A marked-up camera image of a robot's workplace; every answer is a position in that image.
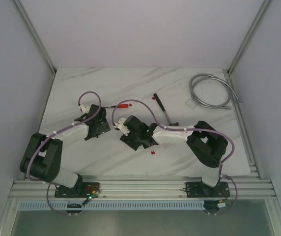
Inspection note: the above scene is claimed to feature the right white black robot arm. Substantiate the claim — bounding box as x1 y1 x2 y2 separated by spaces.
114 116 228 196

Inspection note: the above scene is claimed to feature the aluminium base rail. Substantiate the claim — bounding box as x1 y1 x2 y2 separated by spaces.
8 176 277 200

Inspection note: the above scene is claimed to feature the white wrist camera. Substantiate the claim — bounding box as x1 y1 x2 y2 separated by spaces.
79 105 91 114
114 118 129 133

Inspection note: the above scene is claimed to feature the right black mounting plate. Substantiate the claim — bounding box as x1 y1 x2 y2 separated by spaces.
182 181 230 198

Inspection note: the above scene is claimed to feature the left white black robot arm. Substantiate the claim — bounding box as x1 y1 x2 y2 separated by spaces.
20 104 111 198

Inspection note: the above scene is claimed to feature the black handle claw hammer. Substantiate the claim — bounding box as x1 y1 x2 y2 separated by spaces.
153 93 179 126

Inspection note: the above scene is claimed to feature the red handle screwdriver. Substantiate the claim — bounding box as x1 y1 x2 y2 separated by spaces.
105 103 130 109

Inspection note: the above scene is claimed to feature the black mounting plate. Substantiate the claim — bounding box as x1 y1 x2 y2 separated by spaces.
55 182 100 198
182 181 230 198

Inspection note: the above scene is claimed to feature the aluminium frame post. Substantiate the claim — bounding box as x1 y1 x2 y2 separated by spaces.
227 0 273 76
12 0 57 76

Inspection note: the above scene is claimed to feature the white slotted cable duct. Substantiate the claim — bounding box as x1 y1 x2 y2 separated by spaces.
18 200 205 211

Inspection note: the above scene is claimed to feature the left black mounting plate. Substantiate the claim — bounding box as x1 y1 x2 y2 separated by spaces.
55 182 100 198

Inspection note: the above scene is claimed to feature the black fuse box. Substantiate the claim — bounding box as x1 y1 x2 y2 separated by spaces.
98 121 111 135

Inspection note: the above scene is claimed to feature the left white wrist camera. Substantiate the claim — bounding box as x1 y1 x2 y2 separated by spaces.
79 105 91 114

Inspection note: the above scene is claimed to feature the left aluminium frame post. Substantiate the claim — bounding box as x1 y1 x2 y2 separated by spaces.
12 0 57 76

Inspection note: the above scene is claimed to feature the grey coiled cable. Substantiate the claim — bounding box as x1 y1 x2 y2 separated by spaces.
189 73 243 111

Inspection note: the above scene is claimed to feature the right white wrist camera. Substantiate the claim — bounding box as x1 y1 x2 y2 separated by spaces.
114 118 129 133

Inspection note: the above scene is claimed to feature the right aluminium frame post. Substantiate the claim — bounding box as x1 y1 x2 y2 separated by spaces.
227 0 273 76

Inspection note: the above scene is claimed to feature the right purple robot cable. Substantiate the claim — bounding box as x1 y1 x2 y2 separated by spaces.
111 99 239 216

